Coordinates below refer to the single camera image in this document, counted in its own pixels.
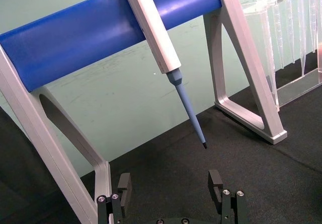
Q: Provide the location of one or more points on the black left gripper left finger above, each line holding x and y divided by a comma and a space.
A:
125, 183

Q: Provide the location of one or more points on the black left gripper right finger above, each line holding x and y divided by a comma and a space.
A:
215, 181

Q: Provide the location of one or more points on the black table cloth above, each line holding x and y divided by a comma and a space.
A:
176, 173

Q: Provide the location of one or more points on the grey stand with blue bar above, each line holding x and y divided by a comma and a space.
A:
75, 40

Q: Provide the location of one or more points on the clear pipette tip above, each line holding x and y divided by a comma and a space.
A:
313, 22
278, 37
291, 32
302, 47

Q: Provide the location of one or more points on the white pipette with blue shaft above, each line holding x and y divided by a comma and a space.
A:
153, 27

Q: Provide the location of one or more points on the clear acrylic tip rack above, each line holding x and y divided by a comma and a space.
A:
256, 20

